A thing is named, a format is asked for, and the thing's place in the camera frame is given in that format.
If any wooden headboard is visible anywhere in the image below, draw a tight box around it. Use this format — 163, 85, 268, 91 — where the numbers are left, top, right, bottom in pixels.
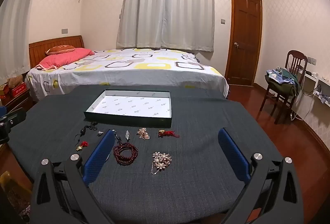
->
28, 35, 85, 70

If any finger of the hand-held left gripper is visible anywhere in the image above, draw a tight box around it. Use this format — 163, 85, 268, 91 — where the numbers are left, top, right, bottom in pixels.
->
0, 107, 27, 125

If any grey striped curtain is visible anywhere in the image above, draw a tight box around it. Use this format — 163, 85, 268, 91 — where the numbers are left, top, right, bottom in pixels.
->
116, 0, 215, 52

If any black cord pendant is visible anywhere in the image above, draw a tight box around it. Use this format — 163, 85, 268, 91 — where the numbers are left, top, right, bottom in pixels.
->
74, 122, 98, 142

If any white wall desk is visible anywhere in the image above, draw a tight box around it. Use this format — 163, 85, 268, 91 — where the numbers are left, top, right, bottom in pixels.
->
304, 71, 330, 109

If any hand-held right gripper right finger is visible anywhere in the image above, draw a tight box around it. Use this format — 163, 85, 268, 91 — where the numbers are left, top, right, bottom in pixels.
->
218, 128, 305, 224

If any orange brown pillow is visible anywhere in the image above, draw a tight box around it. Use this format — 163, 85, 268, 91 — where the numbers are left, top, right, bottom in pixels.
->
45, 45, 76, 56

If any wooden door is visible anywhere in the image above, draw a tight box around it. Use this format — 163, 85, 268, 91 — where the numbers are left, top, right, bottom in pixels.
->
224, 0, 263, 87

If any wooden nightstand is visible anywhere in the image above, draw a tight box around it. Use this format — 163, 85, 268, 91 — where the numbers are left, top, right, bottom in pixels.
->
0, 87, 35, 117

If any white cable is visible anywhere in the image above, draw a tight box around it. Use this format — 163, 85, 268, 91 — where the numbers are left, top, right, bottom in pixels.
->
289, 75, 314, 121

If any gold pearl brooch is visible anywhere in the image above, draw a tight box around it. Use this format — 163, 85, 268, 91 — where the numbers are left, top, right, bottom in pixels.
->
136, 128, 151, 140

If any brown teddy bear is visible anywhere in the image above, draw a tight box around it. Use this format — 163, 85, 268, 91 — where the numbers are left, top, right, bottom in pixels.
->
7, 75, 24, 88

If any white sheer curtain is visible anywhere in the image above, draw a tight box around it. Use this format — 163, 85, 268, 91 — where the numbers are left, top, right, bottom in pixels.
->
0, 0, 34, 80

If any dark green tablecloth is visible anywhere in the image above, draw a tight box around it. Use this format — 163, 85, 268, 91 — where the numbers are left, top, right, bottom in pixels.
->
6, 85, 284, 224

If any red box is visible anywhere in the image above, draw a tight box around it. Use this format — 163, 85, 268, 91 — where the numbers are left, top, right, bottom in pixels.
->
9, 81, 27, 98

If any pile of clothes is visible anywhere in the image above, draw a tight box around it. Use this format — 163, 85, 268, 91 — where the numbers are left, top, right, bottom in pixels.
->
265, 67, 303, 98

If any dark red bead bracelet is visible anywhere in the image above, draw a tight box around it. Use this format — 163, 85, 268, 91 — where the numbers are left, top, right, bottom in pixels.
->
113, 143, 139, 166

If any pink pillow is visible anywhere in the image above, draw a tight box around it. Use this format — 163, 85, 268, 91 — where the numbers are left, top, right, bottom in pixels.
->
35, 47, 95, 71

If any large pearl flower brooch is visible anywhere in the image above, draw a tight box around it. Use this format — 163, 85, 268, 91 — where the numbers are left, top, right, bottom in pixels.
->
151, 151, 172, 175

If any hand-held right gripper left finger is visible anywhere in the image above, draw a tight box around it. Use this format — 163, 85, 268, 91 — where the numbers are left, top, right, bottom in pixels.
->
29, 129, 116, 224

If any shallow green cardboard box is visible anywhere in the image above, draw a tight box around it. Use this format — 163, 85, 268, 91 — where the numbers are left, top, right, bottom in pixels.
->
84, 89, 172, 128

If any red knotted cord charm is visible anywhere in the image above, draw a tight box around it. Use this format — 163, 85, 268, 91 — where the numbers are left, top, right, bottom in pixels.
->
158, 130, 180, 139

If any bed with patterned sheet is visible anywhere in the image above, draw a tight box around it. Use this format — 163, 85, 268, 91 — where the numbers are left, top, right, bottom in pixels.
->
25, 47, 230, 101

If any dark wooden chair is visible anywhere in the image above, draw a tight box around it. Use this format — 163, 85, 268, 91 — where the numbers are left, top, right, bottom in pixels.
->
259, 50, 308, 124

